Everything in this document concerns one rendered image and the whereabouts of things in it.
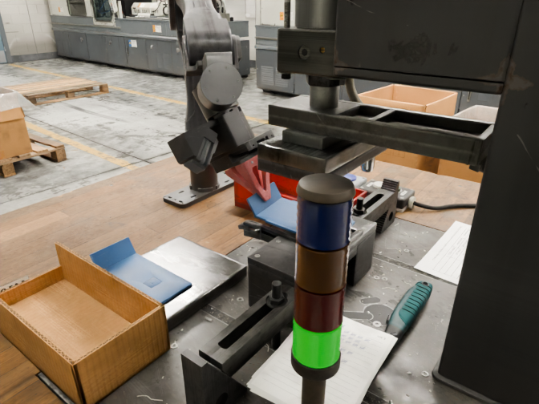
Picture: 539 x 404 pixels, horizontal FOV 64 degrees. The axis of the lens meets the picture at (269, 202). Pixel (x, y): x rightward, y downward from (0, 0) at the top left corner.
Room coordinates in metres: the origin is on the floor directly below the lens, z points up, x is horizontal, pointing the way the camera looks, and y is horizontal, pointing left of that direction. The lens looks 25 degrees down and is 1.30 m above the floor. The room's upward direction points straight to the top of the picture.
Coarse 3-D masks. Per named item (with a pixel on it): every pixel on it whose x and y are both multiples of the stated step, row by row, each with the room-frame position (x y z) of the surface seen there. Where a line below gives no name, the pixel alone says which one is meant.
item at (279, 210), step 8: (272, 184) 0.65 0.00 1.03; (256, 192) 0.62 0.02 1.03; (272, 192) 0.64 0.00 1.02; (248, 200) 0.60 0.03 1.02; (256, 200) 0.61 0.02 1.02; (272, 200) 0.63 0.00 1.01; (280, 200) 0.64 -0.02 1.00; (288, 200) 0.64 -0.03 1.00; (256, 208) 0.60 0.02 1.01; (264, 208) 0.61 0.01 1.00; (272, 208) 0.62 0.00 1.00; (280, 208) 0.62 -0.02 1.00; (288, 208) 0.61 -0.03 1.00; (296, 208) 0.61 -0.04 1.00; (256, 216) 0.60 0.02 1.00; (264, 216) 0.59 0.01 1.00; (272, 216) 0.59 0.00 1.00; (280, 216) 0.59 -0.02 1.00; (288, 216) 0.59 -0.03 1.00; (296, 216) 0.59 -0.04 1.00; (288, 224) 0.57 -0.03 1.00; (296, 224) 0.57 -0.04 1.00; (352, 224) 0.56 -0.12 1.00
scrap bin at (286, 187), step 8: (272, 176) 0.92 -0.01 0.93; (280, 176) 0.90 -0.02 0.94; (240, 184) 0.83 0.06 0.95; (280, 184) 0.90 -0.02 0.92; (288, 184) 0.89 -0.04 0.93; (296, 184) 0.88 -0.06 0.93; (240, 192) 0.83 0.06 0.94; (248, 192) 0.81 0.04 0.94; (280, 192) 0.89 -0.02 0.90; (288, 192) 0.89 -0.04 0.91; (296, 192) 0.88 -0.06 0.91; (360, 192) 0.78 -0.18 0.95; (240, 200) 0.83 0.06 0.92; (296, 200) 0.74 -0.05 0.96; (248, 208) 0.81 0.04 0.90
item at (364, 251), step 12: (372, 240) 0.59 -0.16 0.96; (360, 252) 0.56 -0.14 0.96; (372, 252) 0.60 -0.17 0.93; (348, 264) 0.55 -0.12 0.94; (360, 264) 0.56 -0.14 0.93; (252, 276) 0.50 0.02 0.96; (264, 276) 0.48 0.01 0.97; (276, 276) 0.47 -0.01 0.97; (348, 276) 0.55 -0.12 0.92; (360, 276) 0.57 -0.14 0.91; (252, 288) 0.50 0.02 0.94; (264, 288) 0.48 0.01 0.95; (252, 300) 0.50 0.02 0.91; (288, 324) 0.46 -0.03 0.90
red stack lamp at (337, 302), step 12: (300, 288) 0.25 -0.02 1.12; (300, 300) 0.25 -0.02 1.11; (312, 300) 0.24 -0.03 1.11; (324, 300) 0.24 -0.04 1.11; (336, 300) 0.24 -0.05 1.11; (300, 312) 0.25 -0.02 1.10; (312, 312) 0.24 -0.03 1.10; (324, 312) 0.24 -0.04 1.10; (336, 312) 0.24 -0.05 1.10; (300, 324) 0.25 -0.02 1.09; (312, 324) 0.24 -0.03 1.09; (324, 324) 0.24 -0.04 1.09; (336, 324) 0.25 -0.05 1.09
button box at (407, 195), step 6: (372, 180) 0.91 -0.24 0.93; (366, 186) 0.87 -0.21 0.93; (372, 186) 0.87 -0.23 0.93; (402, 192) 0.84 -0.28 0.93; (408, 192) 0.84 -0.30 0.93; (414, 192) 0.85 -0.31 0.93; (402, 198) 0.81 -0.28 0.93; (408, 198) 0.82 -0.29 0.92; (414, 198) 0.82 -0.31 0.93; (396, 204) 0.81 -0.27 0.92; (402, 204) 0.80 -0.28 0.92; (408, 204) 0.82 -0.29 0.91; (414, 204) 0.82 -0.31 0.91; (420, 204) 0.81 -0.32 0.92; (426, 204) 0.81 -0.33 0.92; (450, 204) 0.82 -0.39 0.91; (456, 204) 0.82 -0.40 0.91; (462, 204) 0.82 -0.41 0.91; (468, 204) 0.83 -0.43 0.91; (474, 204) 0.83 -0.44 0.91; (396, 210) 0.81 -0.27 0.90; (402, 210) 0.80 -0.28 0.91
